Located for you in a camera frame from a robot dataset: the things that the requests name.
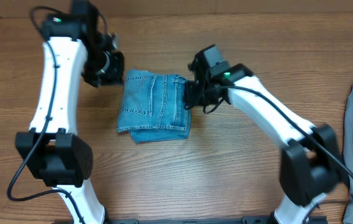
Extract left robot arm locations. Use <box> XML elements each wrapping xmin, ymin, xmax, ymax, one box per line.
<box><xmin>15</xmin><ymin>1</ymin><xmax>124</xmax><ymax>223</ymax></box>

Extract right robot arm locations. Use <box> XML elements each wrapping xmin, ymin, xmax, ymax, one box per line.
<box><xmin>183</xmin><ymin>45</ymin><xmax>349</xmax><ymax>223</ymax></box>

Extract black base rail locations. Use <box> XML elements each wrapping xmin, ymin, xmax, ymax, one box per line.
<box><xmin>108</xmin><ymin>214</ymin><xmax>329</xmax><ymax>224</ymax></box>

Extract light blue denim jeans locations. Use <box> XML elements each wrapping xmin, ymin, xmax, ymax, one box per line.
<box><xmin>117</xmin><ymin>70</ymin><xmax>191</xmax><ymax>144</ymax></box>

